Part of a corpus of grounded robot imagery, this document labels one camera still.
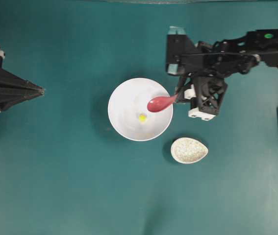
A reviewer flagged black cable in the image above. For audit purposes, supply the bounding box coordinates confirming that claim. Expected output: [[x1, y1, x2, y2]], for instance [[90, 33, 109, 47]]
[[179, 50, 278, 59]]

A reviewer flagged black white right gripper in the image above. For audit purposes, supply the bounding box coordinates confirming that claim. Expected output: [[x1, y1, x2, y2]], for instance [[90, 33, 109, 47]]
[[175, 76, 227, 121]]

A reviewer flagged pink ceramic spoon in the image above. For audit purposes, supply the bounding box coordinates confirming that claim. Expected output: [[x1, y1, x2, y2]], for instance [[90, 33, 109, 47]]
[[147, 94, 178, 113]]

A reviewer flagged speckled egg-shaped spoon rest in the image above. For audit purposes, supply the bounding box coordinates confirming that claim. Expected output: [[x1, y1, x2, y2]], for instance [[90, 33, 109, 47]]
[[171, 137, 208, 164]]

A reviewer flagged yellow hexagonal prism block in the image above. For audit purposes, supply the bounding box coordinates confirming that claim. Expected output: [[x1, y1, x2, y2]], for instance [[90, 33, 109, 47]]
[[138, 114, 147, 123]]

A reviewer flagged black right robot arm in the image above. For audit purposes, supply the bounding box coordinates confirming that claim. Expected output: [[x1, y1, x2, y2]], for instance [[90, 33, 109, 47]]
[[165, 26, 278, 121]]

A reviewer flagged white round bowl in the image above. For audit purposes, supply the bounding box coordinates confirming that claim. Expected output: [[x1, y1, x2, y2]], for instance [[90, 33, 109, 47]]
[[107, 78, 173, 141]]

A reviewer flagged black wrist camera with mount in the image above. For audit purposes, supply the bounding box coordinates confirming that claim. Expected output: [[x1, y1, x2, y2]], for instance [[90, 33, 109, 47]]
[[165, 26, 199, 76]]

